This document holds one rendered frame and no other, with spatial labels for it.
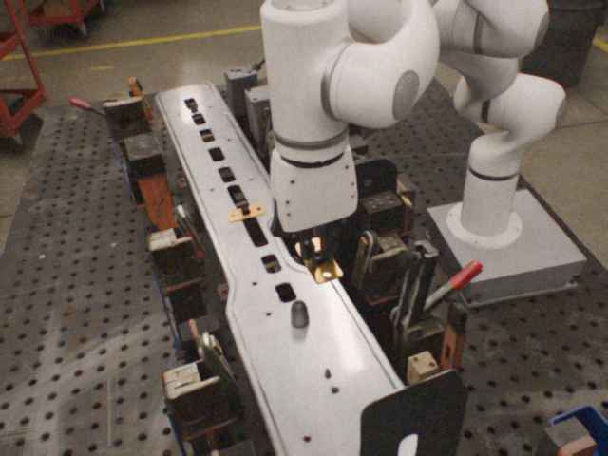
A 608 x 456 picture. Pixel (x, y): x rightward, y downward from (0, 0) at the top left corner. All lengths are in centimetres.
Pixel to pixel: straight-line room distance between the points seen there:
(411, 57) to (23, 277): 140
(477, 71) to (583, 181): 222
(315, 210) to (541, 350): 87
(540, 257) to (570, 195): 166
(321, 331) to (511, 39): 55
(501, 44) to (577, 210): 217
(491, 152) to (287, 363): 70
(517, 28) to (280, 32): 46
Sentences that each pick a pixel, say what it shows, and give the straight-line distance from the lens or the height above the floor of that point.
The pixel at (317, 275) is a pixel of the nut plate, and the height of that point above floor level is 125.
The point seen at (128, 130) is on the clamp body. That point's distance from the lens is 173.
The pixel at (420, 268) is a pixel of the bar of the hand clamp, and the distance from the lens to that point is 84.
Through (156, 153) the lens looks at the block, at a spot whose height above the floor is 103.
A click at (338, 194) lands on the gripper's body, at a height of 137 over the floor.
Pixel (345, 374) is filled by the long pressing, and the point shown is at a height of 100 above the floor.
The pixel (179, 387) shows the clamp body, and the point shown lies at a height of 104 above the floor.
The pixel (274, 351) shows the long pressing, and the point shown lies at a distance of 98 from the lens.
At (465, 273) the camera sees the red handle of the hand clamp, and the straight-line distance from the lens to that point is 92.
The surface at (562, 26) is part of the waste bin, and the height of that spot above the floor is 42.
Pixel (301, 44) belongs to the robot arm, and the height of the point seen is 156.
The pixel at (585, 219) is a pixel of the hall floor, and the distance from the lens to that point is 301.
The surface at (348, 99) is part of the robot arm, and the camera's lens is 54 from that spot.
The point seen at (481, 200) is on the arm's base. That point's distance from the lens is 144.
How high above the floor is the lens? 177
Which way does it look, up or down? 40 degrees down
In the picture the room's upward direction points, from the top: 4 degrees counter-clockwise
